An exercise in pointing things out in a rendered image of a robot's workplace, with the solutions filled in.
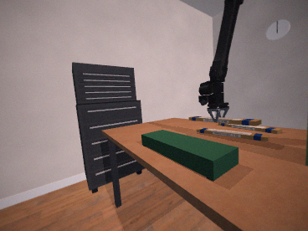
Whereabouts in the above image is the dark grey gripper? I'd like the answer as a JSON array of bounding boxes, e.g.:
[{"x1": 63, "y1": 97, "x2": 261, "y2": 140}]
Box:
[{"x1": 207, "y1": 93, "x2": 229, "y2": 122}]

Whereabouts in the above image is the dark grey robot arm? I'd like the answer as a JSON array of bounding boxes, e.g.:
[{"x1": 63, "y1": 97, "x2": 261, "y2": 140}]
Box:
[{"x1": 198, "y1": 0, "x2": 244, "y2": 105}]

